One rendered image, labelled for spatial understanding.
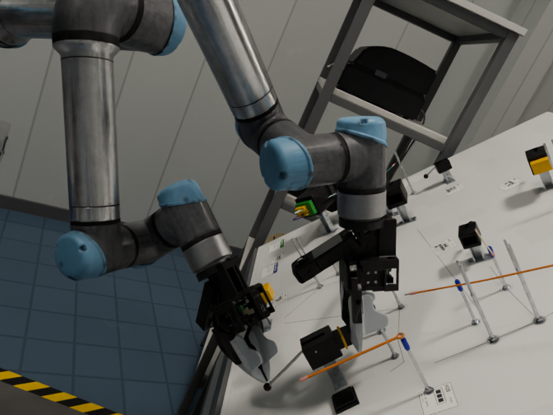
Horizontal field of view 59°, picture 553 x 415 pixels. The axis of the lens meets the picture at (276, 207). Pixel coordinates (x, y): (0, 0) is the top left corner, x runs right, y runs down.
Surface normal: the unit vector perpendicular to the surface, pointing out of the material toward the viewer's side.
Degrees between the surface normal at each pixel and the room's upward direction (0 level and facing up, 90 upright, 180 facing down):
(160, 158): 90
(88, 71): 71
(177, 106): 90
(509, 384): 51
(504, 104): 90
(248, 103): 109
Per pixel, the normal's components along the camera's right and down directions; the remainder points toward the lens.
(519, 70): 0.33, 0.43
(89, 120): 0.28, 0.10
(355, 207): -0.42, 0.25
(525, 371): -0.46, -0.85
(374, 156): 0.44, 0.20
